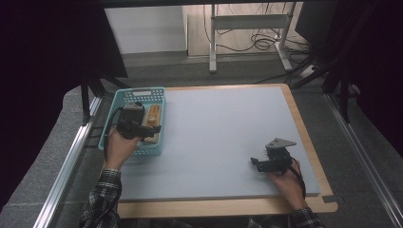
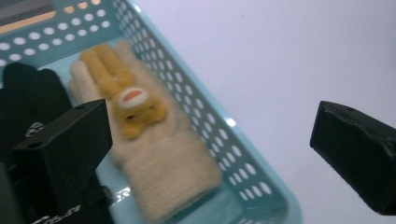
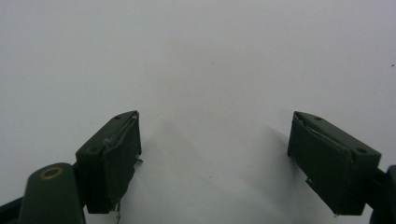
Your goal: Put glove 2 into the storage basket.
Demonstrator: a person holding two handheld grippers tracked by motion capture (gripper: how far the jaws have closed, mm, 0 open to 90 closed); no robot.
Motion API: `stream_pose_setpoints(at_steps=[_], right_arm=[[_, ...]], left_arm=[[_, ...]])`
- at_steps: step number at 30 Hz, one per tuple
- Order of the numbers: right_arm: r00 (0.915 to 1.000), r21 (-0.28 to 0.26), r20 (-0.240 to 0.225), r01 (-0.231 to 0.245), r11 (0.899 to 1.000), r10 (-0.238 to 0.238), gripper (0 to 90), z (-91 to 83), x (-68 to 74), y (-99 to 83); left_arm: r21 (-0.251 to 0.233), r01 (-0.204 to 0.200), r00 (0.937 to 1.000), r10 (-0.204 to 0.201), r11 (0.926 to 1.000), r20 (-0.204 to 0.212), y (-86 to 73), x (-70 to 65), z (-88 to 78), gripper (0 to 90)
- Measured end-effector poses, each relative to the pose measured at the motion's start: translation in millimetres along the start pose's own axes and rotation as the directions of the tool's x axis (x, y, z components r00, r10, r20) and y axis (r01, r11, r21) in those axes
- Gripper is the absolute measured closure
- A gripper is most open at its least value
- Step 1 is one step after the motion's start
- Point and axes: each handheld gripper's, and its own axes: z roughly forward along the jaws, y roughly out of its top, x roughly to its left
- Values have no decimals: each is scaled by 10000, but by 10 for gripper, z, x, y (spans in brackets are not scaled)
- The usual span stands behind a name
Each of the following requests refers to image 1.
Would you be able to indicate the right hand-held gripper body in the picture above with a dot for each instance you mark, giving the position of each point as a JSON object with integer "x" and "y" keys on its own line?
{"x": 278, "y": 158}

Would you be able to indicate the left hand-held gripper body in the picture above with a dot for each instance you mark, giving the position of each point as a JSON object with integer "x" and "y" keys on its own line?
{"x": 130, "y": 122}

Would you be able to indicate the beige glove with orange fingers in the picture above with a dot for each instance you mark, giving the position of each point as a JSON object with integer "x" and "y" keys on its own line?
{"x": 153, "y": 114}

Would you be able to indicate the turquoise plastic basket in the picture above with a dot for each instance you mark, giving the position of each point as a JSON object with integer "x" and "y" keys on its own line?
{"x": 109, "y": 126}

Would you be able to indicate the person's left hand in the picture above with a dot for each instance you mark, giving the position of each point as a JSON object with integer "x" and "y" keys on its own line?
{"x": 118, "y": 150}

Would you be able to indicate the person's right hand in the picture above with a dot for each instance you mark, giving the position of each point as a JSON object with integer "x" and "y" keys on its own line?
{"x": 289, "y": 188}

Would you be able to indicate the black tripod stand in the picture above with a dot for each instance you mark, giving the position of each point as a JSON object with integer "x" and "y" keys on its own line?
{"x": 85, "y": 98}
{"x": 343, "y": 91}

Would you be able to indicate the grey foam mat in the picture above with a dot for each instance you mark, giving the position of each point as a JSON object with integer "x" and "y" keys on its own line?
{"x": 206, "y": 152}

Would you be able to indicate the white power strip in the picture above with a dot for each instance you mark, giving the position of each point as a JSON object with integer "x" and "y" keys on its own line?
{"x": 306, "y": 71}

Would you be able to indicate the white board panel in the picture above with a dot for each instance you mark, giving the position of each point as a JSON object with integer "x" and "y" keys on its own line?
{"x": 145, "y": 28}

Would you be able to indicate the dark curtain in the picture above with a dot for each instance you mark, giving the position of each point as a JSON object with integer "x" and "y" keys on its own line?
{"x": 386, "y": 79}
{"x": 41, "y": 79}

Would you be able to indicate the aluminium rail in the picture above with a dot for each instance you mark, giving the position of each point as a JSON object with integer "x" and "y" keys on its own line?
{"x": 364, "y": 158}
{"x": 63, "y": 171}

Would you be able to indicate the white metal stand frame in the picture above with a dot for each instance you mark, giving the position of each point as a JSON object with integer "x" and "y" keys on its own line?
{"x": 250, "y": 22}

